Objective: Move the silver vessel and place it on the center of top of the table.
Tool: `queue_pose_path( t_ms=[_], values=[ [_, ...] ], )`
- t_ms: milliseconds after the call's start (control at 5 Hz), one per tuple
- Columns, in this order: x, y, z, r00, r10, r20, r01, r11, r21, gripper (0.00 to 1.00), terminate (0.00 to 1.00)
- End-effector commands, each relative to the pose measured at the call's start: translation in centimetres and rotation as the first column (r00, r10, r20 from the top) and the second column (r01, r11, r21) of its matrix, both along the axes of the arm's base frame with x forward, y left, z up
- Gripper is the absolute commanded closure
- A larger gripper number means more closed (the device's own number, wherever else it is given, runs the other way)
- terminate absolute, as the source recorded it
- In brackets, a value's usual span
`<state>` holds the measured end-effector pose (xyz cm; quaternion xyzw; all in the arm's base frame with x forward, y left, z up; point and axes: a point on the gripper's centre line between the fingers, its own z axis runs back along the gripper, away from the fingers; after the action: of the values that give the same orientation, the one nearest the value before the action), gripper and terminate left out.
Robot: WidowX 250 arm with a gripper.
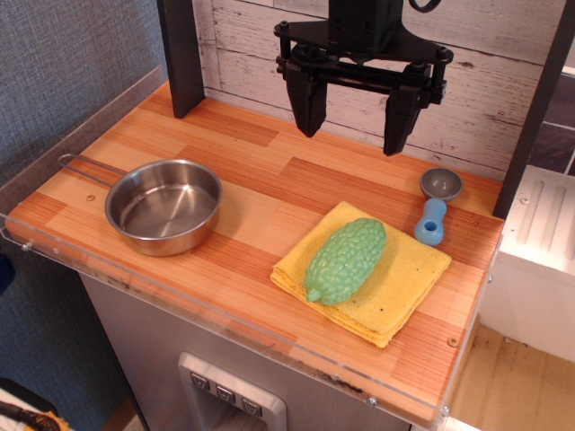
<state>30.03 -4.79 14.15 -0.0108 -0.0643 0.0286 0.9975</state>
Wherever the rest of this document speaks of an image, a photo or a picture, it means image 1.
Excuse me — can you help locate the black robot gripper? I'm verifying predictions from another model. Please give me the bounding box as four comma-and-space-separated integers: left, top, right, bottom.
274, 1, 454, 156

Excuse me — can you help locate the silver steel pot with handle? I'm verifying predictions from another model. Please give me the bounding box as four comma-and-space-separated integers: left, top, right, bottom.
57, 154, 223, 257

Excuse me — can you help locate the blue and grey toy scoop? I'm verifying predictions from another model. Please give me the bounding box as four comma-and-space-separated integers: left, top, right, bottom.
414, 168, 464, 246

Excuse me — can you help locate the green bitter melon toy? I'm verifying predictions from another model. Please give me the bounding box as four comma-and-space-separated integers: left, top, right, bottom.
304, 217, 387, 305

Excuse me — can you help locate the folded yellow cloth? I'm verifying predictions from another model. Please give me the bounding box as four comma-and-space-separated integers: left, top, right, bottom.
270, 202, 451, 348

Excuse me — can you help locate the silver toy fridge cabinet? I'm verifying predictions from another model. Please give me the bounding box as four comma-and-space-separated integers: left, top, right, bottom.
81, 276, 411, 430

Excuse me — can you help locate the clear acrylic left guard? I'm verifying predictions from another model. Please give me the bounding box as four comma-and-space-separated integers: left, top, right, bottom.
1, 66, 167, 216

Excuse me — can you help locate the yellow black object bottom left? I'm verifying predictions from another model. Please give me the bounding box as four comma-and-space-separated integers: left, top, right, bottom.
1, 378, 70, 430

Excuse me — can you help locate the dark left upright post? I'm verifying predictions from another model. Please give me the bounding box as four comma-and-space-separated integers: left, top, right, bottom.
156, 0, 205, 119

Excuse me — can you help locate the dark upright post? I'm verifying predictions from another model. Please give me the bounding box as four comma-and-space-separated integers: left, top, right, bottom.
156, 0, 205, 119
492, 0, 574, 219

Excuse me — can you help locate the dark right upright post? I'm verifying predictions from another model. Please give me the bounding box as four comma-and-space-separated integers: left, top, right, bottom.
492, 0, 574, 219

